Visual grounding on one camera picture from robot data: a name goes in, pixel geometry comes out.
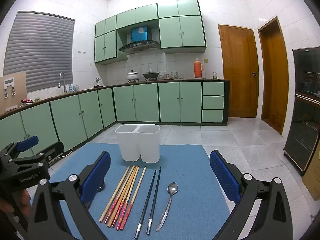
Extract wooden door with handle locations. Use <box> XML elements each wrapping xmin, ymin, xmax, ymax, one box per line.
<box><xmin>218</xmin><ymin>24</ymin><xmax>259</xmax><ymax>118</ymax></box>

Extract black chopstick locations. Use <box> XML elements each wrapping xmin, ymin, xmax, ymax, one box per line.
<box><xmin>134</xmin><ymin>170</ymin><xmax>157</xmax><ymax>239</ymax></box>
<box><xmin>147</xmin><ymin>167</ymin><xmax>162</xmax><ymax>236</ymax></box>

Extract blue mat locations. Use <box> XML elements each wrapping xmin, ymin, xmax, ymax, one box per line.
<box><xmin>46</xmin><ymin>142</ymin><xmax>230</xmax><ymax>240</ymax></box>

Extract green base cabinets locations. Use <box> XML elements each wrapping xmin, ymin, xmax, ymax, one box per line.
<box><xmin>0</xmin><ymin>79</ymin><xmax>230</xmax><ymax>155</ymax></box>

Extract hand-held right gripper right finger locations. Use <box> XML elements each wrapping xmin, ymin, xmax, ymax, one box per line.
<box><xmin>209</xmin><ymin>150</ymin><xmax>294</xmax><ymax>240</ymax></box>

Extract dark glass cabinet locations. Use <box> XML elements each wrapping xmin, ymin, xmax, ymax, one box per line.
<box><xmin>283</xmin><ymin>47</ymin><xmax>320</xmax><ymax>176</ymax></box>

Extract grey window blind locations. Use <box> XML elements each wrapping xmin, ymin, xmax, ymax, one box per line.
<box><xmin>3</xmin><ymin>11</ymin><xmax>75</xmax><ymax>93</ymax></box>

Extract plain wooden door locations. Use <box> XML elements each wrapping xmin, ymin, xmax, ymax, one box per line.
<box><xmin>257</xmin><ymin>17</ymin><xmax>289</xmax><ymax>135</ymax></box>

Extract person's left hand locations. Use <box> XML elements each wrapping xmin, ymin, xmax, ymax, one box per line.
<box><xmin>0</xmin><ymin>196</ymin><xmax>15</xmax><ymax>214</ymax></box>

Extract metal faucet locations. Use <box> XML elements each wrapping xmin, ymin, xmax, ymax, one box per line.
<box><xmin>58</xmin><ymin>71</ymin><xmax>67</xmax><ymax>94</ymax></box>

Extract white bracket device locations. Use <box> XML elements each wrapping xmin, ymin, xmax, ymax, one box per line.
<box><xmin>3</xmin><ymin>79</ymin><xmax>17</xmax><ymax>98</ymax></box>

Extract orange thermos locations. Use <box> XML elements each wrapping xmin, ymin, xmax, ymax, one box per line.
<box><xmin>194</xmin><ymin>58</ymin><xmax>204</xmax><ymax>79</ymax></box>

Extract green wall cabinet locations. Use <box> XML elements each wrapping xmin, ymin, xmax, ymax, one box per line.
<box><xmin>158</xmin><ymin>0</ymin><xmax>207</xmax><ymax>54</ymax></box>
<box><xmin>94</xmin><ymin>15</ymin><xmax>128</xmax><ymax>65</ymax></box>
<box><xmin>116</xmin><ymin>4</ymin><xmax>158</xmax><ymax>30</ymax></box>

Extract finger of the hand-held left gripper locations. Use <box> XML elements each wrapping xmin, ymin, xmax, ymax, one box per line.
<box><xmin>9</xmin><ymin>141</ymin><xmax>65</xmax><ymax>168</ymax></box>
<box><xmin>0</xmin><ymin>136</ymin><xmax>39</xmax><ymax>160</ymax></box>

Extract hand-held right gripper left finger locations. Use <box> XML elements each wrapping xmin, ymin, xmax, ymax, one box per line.
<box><xmin>27</xmin><ymin>151</ymin><xmax>112</xmax><ymax>240</ymax></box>

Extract white double utensil holder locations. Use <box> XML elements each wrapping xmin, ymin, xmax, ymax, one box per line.
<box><xmin>115</xmin><ymin>124</ymin><xmax>161</xmax><ymax>163</ymax></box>

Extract wooden board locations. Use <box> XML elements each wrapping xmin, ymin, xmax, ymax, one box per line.
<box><xmin>0</xmin><ymin>71</ymin><xmax>27</xmax><ymax>114</ymax></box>

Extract cardboard box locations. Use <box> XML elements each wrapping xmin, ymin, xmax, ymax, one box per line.
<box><xmin>302</xmin><ymin>150</ymin><xmax>320</xmax><ymax>200</ymax></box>

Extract metal spoon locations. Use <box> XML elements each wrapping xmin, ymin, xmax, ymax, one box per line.
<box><xmin>156</xmin><ymin>182</ymin><xmax>179</xmax><ymax>232</ymax></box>

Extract range hood blue cover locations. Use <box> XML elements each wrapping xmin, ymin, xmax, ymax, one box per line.
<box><xmin>118</xmin><ymin>26</ymin><xmax>160</xmax><ymax>54</ymax></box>

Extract black wok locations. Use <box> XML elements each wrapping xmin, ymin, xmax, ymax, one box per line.
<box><xmin>143</xmin><ymin>69</ymin><xmax>160</xmax><ymax>81</ymax></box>

